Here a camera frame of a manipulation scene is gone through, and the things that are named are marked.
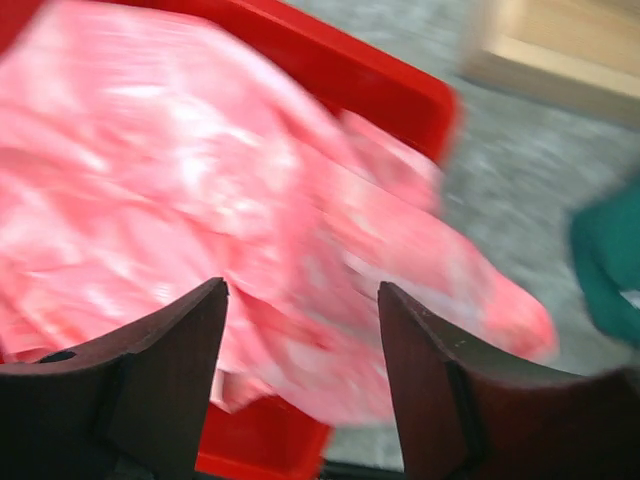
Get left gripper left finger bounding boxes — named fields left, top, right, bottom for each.
left=1, top=278, right=228, bottom=479

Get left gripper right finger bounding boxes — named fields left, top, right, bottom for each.
left=378, top=282, right=639, bottom=479

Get pink patterned shorts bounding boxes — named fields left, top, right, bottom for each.
left=1, top=1, right=556, bottom=425

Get teal green shorts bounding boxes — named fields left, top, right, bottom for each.
left=569, top=177, right=639, bottom=348

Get red plastic tray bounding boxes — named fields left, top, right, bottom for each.
left=0, top=0, right=464, bottom=480

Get wooden clothes rack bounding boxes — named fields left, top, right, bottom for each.
left=460, top=1, right=639, bottom=128

